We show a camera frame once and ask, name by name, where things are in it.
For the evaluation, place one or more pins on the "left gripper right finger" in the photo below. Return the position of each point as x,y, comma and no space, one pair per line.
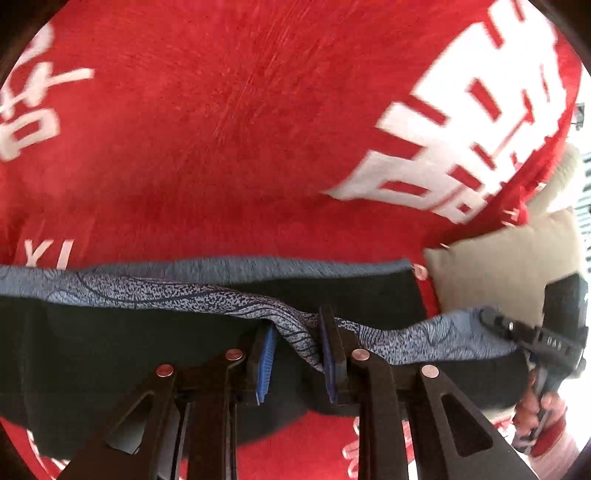
451,437

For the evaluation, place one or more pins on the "black pants blue waistband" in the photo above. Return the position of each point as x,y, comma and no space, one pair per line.
74,343

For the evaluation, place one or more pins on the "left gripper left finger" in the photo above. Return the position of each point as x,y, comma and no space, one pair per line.
181,423

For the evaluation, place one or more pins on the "red blanket white characters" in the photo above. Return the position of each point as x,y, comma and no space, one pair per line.
223,142

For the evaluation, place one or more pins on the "beige pillow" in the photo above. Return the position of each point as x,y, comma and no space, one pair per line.
510,268

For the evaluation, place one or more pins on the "person's right hand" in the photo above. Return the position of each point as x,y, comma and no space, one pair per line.
539,418

